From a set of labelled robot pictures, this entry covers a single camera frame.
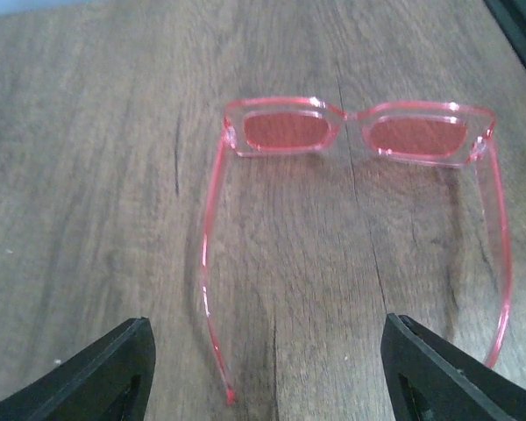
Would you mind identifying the red transparent sunglasses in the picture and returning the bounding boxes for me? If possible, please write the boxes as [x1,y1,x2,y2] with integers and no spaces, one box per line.
[198,95,514,406]

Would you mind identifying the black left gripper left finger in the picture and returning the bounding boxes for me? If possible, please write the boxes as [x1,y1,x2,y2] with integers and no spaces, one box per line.
[0,318,156,420]

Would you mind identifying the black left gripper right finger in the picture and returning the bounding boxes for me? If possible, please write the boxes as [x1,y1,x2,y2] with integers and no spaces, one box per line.
[380,313,526,421]

